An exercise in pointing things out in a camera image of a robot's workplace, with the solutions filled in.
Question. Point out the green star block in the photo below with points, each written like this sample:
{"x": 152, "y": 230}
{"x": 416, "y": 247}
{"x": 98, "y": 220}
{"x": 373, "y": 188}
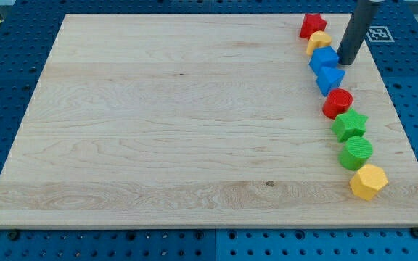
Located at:
{"x": 349, "y": 124}

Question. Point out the black bolt front left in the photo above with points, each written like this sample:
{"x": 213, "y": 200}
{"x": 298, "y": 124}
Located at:
{"x": 13, "y": 235}

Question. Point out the white fiducial marker tag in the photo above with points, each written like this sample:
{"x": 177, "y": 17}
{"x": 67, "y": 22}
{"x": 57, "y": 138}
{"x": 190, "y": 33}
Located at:
{"x": 379, "y": 34}

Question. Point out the black bolt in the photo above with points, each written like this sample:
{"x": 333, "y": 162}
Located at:
{"x": 13, "y": 235}
{"x": 414, "y": 232}

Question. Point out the green cylinder block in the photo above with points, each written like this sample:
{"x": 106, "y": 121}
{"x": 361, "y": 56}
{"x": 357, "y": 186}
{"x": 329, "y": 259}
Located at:
{"x": 355, "y": 153}

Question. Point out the light wooden board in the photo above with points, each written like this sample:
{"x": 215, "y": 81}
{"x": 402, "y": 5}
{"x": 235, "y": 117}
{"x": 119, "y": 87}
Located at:
{"x": 196, "y": 121}

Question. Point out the black bolt front right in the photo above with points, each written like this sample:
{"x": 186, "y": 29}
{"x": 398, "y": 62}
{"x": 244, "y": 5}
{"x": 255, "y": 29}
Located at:
{"x": 414, "y": 232}

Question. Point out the blue triangular prism block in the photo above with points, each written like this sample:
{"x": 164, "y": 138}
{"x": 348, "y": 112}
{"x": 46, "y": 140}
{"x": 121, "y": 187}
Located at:
{"x": 329, "y": 78}

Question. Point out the red star block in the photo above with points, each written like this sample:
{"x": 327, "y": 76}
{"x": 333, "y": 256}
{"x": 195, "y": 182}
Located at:
{"x": 311, "y": 24}

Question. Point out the yellow hexagon block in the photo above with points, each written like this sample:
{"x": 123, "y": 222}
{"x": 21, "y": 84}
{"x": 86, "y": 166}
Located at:
{"x": 368, "y": 181}

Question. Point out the red cylinder block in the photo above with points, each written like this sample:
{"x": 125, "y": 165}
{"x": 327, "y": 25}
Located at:
{"x": 337, "y": 102}

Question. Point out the yellow heart block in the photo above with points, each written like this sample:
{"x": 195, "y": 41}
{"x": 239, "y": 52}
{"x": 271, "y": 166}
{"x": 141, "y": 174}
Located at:
{"x": 318, "y": 39}

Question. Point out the blue cube block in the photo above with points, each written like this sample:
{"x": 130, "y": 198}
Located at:
{"x": 323, "y": 57}

